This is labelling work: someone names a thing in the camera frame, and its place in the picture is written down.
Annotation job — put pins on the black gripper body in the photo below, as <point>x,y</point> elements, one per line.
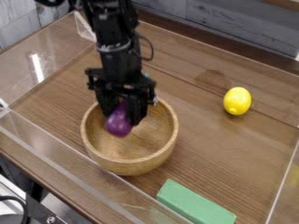
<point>120,73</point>

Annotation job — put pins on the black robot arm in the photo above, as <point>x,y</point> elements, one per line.
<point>112,20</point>

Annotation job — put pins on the purple toy eggplant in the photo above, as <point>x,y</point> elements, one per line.
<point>117,125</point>

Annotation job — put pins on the green foam block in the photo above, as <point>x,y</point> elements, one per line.
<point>193,207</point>

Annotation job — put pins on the clear acrylic corner bracket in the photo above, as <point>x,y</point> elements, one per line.
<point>82,28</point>

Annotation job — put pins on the brown wooden bowl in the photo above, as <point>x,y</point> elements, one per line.
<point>141,151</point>

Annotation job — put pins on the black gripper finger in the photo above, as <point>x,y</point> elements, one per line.
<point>137,105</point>
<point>106,101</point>

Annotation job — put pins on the yellow toy lemon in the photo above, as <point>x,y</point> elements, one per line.
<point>236,101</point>

